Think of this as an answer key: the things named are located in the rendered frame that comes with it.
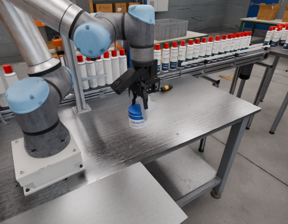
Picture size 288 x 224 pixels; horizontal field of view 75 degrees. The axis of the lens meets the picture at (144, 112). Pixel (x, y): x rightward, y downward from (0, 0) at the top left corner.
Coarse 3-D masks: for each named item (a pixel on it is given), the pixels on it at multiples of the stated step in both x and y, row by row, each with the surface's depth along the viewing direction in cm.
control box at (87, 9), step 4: (72, 0) 77; (76, 0) 78; (80, 0) 82; (84, 0) 86; (88, 0) 91; (76, 4) 78; (80, 4) 82; (84, 4) 86; (88, 4) 91; (84, 8) 86; (88, 8) 91; (88, 12) 91
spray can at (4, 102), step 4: (0, 80) 91; (0, 84) 92; (0, 88) 92; (4, 88) 94; (0, 92) 93; (4, 92) 94; (0, 100) 95; (4, 100) 95; (0, 104) 96; (4, 104) 96
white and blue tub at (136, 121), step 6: (132, 108) 69; (138, 108) 69; (132, 114) 67; (138, 114) 67; (132, 120) 69; (138, 120) 68; (144, 120) 70; (132, 126) 70; (138, 126) 70; (144, 126) 71
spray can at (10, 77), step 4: (8, 64) 92; (4, 68) 90; (8, 68) 90; (8, 72) 91; (12, 72) 93; (4, 76) 92; (8, 76) 91; (12, 76) 92; (16, 76) 94; (8, 80) 92; (12, 80) 93; (16, 80) 94; (8, 84) 93
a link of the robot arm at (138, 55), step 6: (132, 48) 57; (138, 48) 62; (144, 48) 63; (150, 48) 56; (132, 54) 58; (138, 54) 56; (144, 54) 56; (150, 54) 57; (138, 60) 57; (144, 60) 57; (150, 60) 59
